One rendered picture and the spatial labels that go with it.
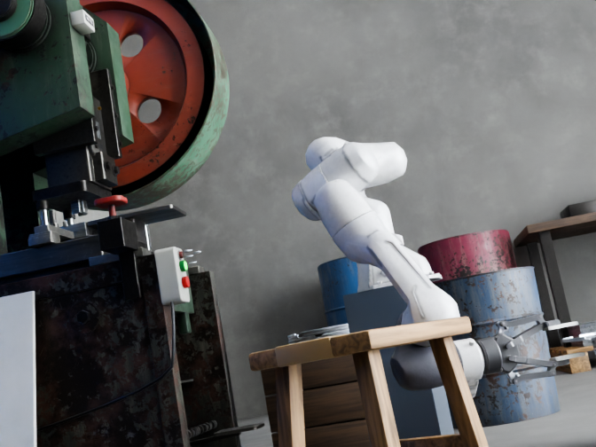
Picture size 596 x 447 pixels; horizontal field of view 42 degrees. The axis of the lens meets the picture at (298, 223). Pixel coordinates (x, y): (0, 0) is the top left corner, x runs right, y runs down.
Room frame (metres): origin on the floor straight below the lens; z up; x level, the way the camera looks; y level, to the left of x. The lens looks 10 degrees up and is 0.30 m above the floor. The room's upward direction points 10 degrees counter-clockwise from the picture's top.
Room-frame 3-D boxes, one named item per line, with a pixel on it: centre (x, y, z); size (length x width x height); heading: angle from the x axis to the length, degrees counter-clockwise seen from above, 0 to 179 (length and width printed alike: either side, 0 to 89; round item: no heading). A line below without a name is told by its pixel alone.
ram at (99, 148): (2.16, 0.57, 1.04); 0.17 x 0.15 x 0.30; 82
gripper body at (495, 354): (1.68, -0.37, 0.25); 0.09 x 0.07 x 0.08; 101
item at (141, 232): (2.14, 0.44, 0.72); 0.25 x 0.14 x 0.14; 82
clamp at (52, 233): (2.00, 0.64, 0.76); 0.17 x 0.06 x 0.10; 172
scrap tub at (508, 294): (2.73, -0.57, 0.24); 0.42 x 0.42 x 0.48
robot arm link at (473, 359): (1.68, -0.29, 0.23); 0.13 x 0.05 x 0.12; 11
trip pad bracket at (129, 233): (1.83, 0.43, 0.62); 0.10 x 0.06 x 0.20; 172
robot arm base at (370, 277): (2.05, -0.23, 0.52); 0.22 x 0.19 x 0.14; 72
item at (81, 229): (2.16, 0.61, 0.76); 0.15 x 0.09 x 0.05; 172
